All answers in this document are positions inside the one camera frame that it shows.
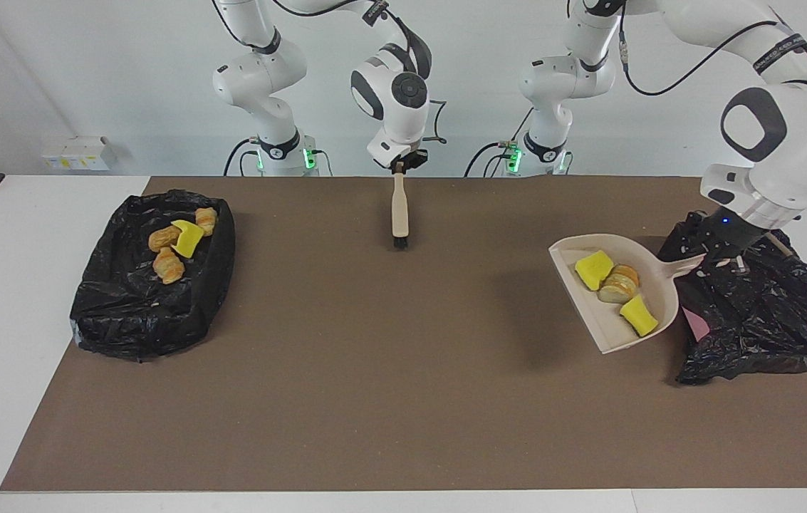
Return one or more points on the brown table mat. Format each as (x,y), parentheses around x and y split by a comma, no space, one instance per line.
(375,427)

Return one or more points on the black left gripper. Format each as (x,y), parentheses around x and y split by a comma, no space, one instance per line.
(731,236)

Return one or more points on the orange striped croissant toy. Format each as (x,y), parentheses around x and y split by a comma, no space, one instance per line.
(169,267)
(620,285)

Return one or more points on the pink bin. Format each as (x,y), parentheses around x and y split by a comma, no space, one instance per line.
(696,326)

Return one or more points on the beige brush with black bristles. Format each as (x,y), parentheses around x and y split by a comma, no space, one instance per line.
(400,214)

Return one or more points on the crumpled black trash bag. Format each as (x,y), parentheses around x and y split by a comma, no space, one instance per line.
(766,335)

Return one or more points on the pale ridged bread toy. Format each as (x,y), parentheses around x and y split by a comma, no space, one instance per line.
(206,221)

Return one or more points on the yellow sponge piece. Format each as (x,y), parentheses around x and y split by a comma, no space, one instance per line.
(594,269)
(189,241)
(638,315)

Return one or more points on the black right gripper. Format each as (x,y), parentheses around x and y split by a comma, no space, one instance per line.
(412,159)

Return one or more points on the bin lined with black bag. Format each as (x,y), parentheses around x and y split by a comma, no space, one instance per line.
(132,313)

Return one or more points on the white wall socket box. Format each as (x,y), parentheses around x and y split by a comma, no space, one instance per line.
(75,155)

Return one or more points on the brown oval bread toy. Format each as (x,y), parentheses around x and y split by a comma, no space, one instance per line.
(161,239)

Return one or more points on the beige plastic dustpan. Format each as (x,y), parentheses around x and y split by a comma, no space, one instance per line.
(602,320)

